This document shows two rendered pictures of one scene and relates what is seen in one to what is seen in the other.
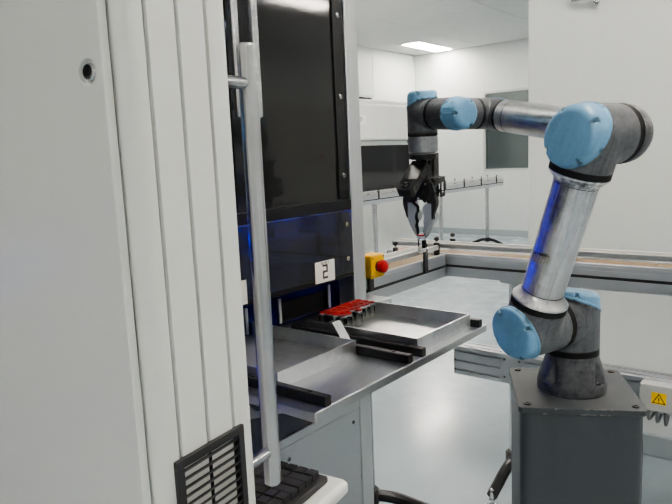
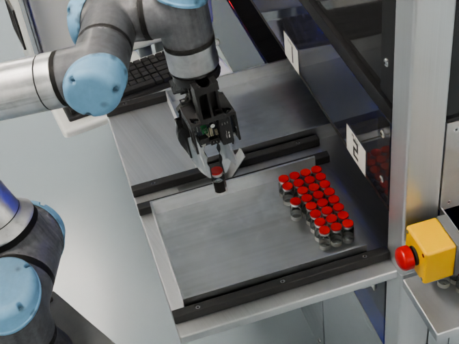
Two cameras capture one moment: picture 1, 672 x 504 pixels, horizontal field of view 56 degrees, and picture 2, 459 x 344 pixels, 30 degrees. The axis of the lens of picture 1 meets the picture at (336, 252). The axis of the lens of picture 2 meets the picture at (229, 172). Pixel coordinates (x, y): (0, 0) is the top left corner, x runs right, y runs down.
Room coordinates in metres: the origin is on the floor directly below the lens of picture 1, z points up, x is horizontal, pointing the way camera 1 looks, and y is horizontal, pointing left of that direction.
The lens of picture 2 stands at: (2.29, -1.01, 2.05)
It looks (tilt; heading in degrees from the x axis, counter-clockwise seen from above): 42 degrees down; 129
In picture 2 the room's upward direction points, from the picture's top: 8 degrees counter-clockwise
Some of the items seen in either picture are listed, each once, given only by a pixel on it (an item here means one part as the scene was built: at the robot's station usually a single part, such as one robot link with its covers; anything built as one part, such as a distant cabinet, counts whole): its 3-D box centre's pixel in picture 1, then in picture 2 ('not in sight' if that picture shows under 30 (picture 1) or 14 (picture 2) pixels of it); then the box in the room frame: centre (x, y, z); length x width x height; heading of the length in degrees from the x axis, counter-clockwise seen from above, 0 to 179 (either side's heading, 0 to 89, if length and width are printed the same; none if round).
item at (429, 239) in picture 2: (369, 265); (434, 249); (1.95, -0.10, 1.00); 0.08 x 0.07 x 0.07; 51
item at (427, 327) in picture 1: (388, 323); (254, 228); (1.61, -0.13, 0.90); 0.34 x 0.26 x 0.04; 51
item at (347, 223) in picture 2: (341, 313); (331, 203); (1.70, -0.01, 0.90); 0.18 x 0.02 x 0.05; 141
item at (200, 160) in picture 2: (432, 218); (202, 162); (1.61, -0.25, 1.17); 0.06 x 0.03 x 0.09; 144
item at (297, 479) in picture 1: (207, 468); (136, 77); (1.01, 0.24, 0.82); 0.40 x 0.14 x 0.02; 59
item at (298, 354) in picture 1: (263, 350); (255, 109); (1.41, 0.18, 0.90); 0.34 x 0.26 x 0.04; 51
